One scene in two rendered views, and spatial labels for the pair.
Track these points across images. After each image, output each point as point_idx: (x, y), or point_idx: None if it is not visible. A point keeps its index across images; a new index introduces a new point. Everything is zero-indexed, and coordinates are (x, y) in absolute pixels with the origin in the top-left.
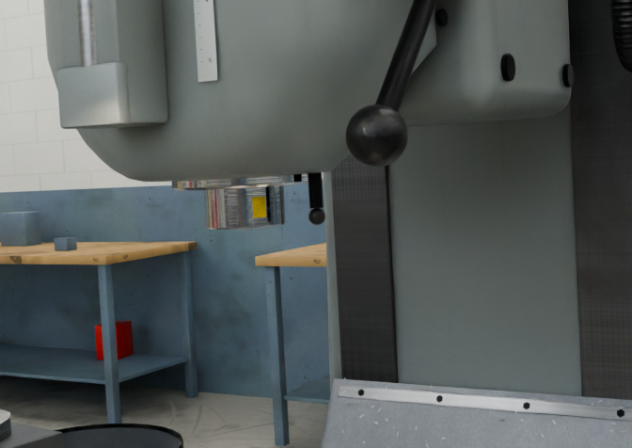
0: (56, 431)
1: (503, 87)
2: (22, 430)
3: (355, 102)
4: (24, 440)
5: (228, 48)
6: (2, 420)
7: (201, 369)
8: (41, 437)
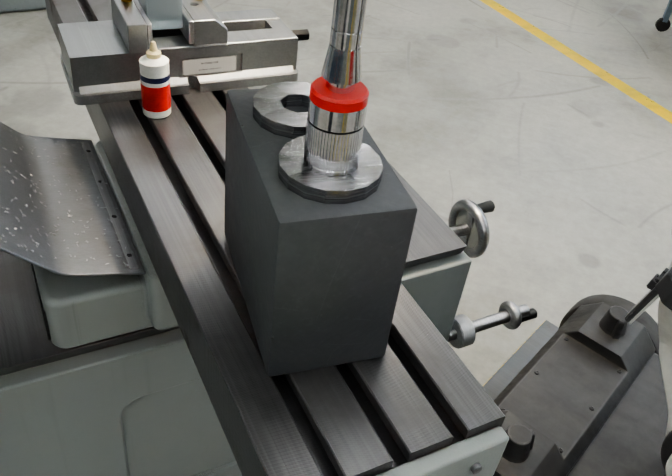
0: (231, 90)
1: None
2: (248, 103)
3: None
4: (257, 90)
5: None
6: (266, 88)
7: None
8: (245, 89)
